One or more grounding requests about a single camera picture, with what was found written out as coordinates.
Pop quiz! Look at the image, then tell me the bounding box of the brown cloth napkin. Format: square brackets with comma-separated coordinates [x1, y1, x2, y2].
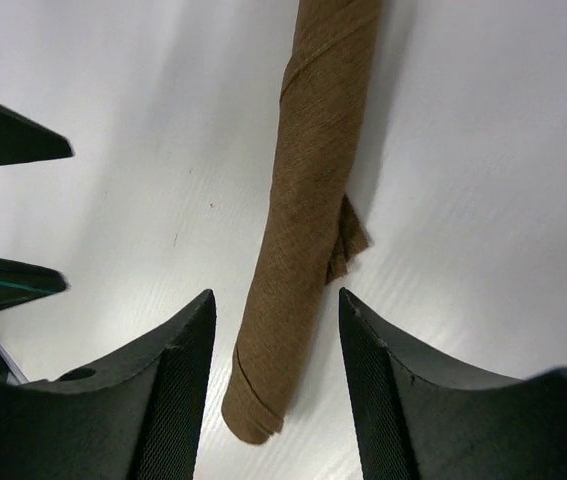
[221, 1, 382, 445]

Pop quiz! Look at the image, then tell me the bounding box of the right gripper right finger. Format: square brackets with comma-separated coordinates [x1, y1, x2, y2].
[339, 289, 567, 480]

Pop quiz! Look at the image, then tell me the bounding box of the aluminium front rail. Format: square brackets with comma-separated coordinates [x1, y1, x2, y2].
[0, 343, 29, 384]

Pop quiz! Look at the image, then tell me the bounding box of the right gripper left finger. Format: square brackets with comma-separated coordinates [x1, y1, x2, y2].
[0, 290, 216, 479]

